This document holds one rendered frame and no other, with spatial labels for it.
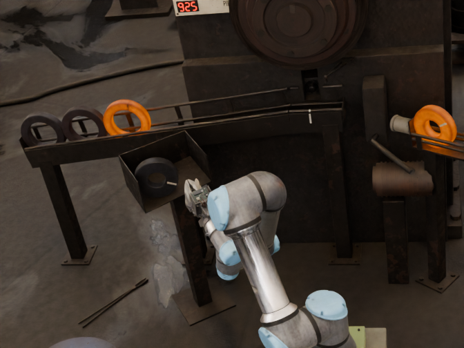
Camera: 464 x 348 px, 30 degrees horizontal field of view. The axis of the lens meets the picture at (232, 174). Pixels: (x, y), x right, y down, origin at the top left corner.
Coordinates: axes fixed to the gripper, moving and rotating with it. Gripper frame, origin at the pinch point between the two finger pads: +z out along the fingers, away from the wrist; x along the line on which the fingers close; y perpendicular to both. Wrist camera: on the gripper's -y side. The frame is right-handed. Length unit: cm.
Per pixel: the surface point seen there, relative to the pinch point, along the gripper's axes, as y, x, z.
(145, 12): -155, -77, 262
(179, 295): -73, 7, 3
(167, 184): -7.2, 4.7, 8.8
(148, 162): 1.6, 8.8, 13.6
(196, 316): -68, 6, -11
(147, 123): -16.6, -2.7, 46.7
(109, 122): -18, 10, 55
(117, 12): -159, -62, 275
